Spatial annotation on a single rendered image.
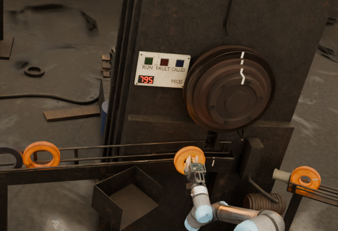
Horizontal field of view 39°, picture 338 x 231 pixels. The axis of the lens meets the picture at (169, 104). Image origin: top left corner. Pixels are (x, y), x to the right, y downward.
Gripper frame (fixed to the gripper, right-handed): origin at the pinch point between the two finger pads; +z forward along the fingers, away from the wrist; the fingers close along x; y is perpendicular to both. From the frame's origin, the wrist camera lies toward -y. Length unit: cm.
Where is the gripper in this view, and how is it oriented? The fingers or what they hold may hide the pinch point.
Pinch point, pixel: (190, 157)
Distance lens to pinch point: 234.8
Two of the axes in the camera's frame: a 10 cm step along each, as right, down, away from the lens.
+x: -9.7, -0.4, -2.4
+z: -1.4, -7.2, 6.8
